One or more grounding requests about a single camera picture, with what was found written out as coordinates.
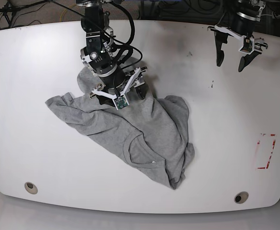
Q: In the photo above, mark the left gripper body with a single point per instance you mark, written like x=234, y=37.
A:
x=242, y=24

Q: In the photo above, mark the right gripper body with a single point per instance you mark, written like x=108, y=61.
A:
x=121, y=84

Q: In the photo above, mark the grey T-shirt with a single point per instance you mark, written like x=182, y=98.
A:
x=150, y=135

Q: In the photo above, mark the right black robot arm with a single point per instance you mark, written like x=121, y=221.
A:
x=107, y=76

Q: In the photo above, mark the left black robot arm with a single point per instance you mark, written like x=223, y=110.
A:
x=251, y=8

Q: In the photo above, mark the red tape marking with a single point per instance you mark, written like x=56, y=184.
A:
x=264, y=151

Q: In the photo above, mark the black tripod stand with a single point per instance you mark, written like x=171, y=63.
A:
x=9, y=11

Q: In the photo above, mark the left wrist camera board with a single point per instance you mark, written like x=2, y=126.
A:
x=247, y=45

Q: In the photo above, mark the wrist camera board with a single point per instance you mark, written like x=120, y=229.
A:
x=247, y=45
x=121, y=102

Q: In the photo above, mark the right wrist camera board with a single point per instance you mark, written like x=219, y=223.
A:
x=121, y=102

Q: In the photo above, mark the left table cable grommet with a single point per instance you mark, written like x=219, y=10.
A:
x=31, y=188

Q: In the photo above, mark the table cable grommet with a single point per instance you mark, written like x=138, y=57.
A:
x=31, y=188
x=241, y=197

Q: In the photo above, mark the right table cable grommet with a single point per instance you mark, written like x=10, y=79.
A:
x=241, y=197

